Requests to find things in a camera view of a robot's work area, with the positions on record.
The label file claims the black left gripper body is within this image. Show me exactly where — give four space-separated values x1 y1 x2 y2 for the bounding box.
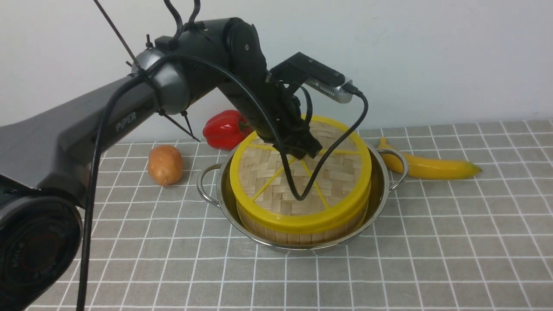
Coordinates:
216 73 322 159

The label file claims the bamboo steamer lid yellow rim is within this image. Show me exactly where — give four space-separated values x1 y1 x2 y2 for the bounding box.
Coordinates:
229 133 372 214

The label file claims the bamboo steamer basket yellow rim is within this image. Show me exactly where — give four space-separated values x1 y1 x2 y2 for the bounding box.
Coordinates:
237 198 369 247

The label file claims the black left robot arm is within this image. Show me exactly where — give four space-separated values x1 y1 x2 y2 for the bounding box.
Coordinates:
0 17 322 311

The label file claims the stainless steel pot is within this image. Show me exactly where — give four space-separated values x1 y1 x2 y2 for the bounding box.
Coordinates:
196 146 408 257

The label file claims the red bell pepper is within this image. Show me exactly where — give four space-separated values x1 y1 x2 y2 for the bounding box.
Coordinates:
202 110 253 150

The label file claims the brown potato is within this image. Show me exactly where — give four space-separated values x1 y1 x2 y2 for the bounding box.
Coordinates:
147 144 183 187

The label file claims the yellow banana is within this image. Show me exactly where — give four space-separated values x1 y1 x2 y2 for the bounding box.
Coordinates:
378 136 482 180

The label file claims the grey checkered tablecloth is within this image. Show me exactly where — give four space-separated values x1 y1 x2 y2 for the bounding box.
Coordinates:
85 119 553 311

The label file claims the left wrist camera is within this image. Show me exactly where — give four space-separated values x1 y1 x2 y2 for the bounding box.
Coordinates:
269 52 361 104

